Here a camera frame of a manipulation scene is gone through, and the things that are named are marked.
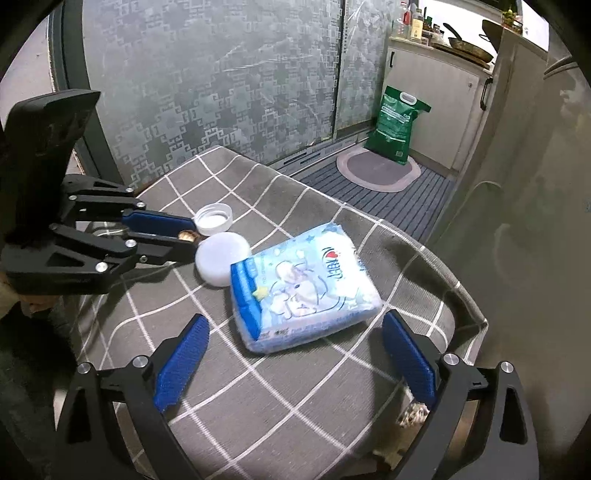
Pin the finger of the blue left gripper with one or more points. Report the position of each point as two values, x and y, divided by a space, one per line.
156 223
158 250

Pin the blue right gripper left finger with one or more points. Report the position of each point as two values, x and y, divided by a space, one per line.
182 357

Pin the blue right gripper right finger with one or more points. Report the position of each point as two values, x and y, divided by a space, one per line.
413 356

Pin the brown nut shell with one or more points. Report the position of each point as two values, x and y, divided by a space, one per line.
188 236

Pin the blue tissue pack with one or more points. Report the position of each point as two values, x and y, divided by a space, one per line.
301 290

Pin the white kitchen cabinet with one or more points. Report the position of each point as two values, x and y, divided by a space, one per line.
452 86

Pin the white round lid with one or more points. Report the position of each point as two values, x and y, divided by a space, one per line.
217 253

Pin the frosted patterned sliding door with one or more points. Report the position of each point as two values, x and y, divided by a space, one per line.
272 80

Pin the blue striped floor mat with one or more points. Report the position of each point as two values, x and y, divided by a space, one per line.
414 210

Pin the white refrigerator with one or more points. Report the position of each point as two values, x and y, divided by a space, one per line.
517 233

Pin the oval purple floor mat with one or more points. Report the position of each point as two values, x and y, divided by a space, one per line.
377 173

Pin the green rice bag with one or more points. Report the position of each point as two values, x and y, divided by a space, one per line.
392 136

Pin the frying pan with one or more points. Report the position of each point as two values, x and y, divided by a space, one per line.
458 43

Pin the condiment bottles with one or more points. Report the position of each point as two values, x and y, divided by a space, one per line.
411 24

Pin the white plastic ring lid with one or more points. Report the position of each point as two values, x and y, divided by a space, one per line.
213 218

